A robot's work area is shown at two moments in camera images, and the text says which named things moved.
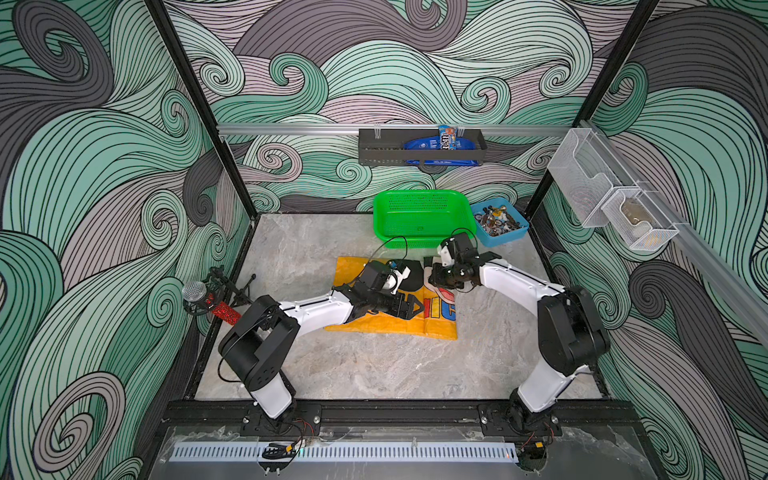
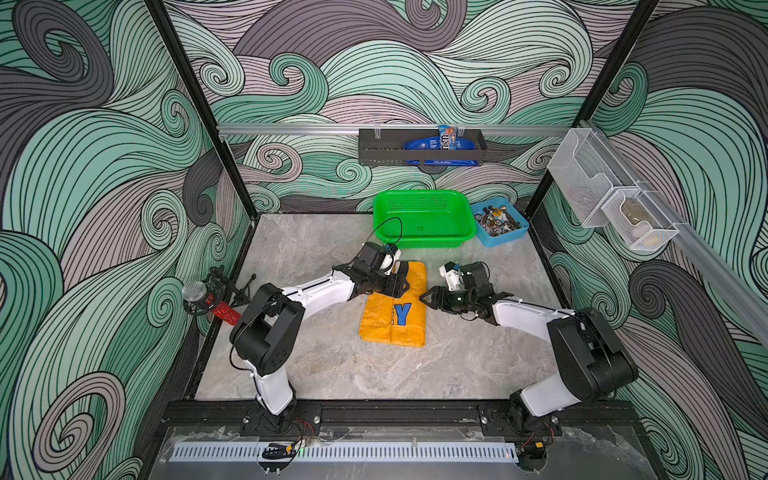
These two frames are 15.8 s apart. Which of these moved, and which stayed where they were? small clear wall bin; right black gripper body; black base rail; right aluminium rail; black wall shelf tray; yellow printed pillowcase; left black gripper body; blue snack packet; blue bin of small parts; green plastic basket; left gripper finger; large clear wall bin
Moved: left gripper finger; left black gripper body; yellow printed pillowcase; right black gripper body
Stayed: blue snack packet; black base rail; black wall shelf tray; blue bin of small parts; small clear wall bin; green plastic basket; large clear wall bin; right aluminium rail
